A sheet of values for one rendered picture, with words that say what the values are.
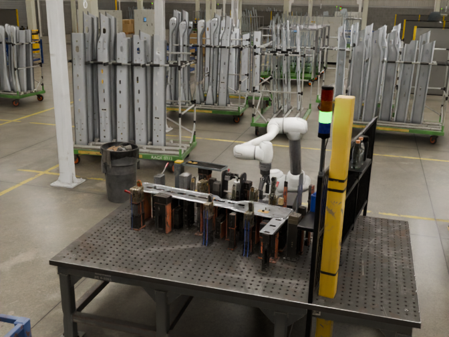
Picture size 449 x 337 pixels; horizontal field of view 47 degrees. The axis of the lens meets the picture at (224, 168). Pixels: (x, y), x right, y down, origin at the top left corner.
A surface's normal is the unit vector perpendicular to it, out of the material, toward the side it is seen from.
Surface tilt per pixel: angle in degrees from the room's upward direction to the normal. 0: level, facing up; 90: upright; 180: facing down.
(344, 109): 90
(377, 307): 0
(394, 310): 0
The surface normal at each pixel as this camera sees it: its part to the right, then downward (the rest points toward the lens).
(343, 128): -0.43, 0.27
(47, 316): 0.02, -0.95
